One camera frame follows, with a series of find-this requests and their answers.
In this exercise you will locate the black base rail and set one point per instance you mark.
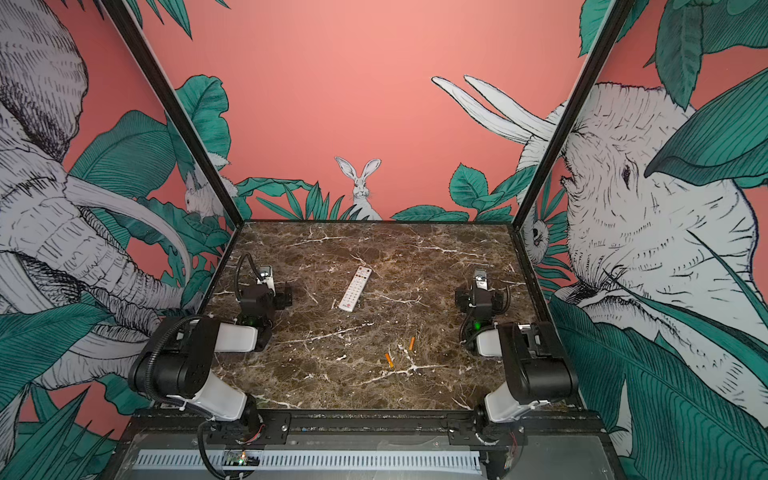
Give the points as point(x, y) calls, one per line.
point(462, 428)

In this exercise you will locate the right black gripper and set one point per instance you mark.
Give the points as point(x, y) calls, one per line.
point(462, 297)

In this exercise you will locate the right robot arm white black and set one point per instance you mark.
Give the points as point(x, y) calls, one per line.
point(537, 371)

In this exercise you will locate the left black frame post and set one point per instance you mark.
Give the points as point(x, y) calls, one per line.
point(133, 37)

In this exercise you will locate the white slotted cable duct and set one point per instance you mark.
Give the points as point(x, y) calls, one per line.
point(461, 462)

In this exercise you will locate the small green circuit board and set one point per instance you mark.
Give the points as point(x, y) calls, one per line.
point(240, 459)

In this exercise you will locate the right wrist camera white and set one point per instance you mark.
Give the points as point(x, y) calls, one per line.
point(480, 279)

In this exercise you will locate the right black frame post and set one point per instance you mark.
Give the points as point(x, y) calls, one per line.
point(610, 29)

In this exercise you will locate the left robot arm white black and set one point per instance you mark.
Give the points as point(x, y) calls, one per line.
point(175, 366)

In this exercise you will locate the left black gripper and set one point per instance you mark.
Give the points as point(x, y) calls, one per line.
point(279, 298)

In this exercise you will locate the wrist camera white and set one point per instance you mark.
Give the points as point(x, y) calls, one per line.
point(265, 277)
point(480, 279)

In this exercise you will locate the white remote control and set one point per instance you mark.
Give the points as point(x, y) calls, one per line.
point(355, 289)

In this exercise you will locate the black frame post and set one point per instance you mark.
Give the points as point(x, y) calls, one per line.
point(133, 37)
point(610, 29)

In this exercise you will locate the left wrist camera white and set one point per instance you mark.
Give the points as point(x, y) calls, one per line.
point(265, 277)

